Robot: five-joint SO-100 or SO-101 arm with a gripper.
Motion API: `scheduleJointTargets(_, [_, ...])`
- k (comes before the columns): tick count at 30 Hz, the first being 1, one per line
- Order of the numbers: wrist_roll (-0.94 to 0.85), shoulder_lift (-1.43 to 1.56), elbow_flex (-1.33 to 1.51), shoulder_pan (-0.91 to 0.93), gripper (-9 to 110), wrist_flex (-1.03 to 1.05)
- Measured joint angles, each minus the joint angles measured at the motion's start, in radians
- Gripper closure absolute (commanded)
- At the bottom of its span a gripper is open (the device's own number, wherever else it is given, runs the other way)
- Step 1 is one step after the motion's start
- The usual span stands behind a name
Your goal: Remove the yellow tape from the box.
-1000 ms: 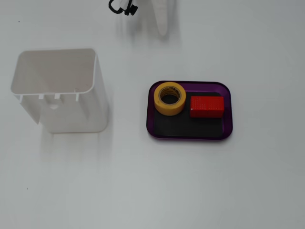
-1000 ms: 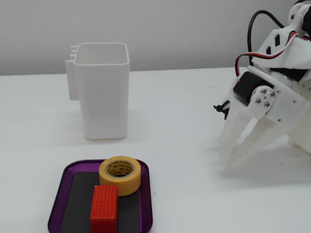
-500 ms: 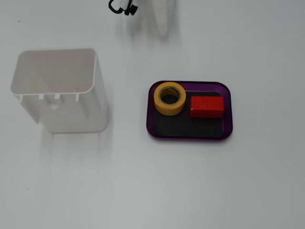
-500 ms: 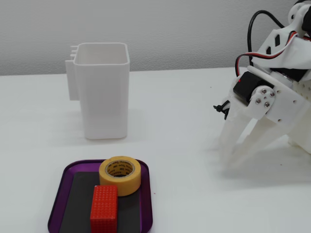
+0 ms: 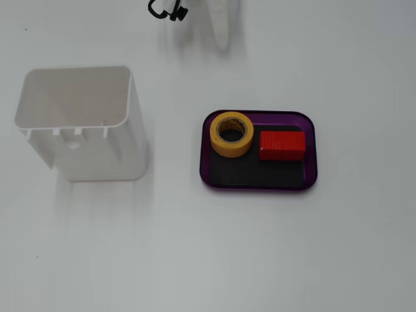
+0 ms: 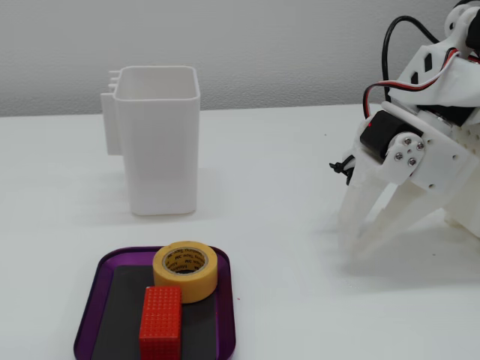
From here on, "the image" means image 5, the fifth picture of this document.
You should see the black knob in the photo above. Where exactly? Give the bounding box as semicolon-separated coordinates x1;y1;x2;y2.
169;5;189;22

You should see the red studded block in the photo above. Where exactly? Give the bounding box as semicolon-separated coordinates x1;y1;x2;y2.
259;131;307;162

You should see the black cable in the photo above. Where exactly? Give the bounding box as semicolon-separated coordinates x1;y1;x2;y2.
148;0;172;19

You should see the purple metal tray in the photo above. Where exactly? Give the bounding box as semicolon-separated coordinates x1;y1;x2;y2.
199;109;319;193

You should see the white plastic bin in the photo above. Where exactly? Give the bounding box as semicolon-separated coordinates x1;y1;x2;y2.
14;66;150;182

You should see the yellow masking tape roll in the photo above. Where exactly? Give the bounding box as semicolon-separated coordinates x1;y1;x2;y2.
209;111;255;159

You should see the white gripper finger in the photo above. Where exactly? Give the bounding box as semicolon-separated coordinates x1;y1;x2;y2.
207;0;242;50

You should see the black mat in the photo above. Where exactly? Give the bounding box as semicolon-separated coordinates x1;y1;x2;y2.
209;125;306;189

